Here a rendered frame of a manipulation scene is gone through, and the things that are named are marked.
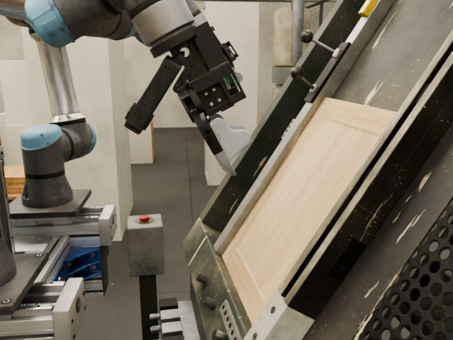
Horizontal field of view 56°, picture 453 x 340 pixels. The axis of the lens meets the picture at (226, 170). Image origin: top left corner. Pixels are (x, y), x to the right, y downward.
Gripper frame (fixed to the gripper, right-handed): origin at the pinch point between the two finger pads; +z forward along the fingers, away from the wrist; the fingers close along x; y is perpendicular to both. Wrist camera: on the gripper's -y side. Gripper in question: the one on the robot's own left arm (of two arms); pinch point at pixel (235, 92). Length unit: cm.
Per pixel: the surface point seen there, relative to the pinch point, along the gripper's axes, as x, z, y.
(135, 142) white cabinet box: 100, 43, -478
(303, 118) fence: 6.0, 16.4, 13.4
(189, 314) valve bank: -53, 42, -6
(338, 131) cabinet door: 0.5, 19.2, 30.2
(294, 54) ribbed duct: 360, 82, -405
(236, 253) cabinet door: -32.8, 34.5, 5.4
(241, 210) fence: -21.8, 28.5, 0.3
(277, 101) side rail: 16.9, 13.3, -9.0
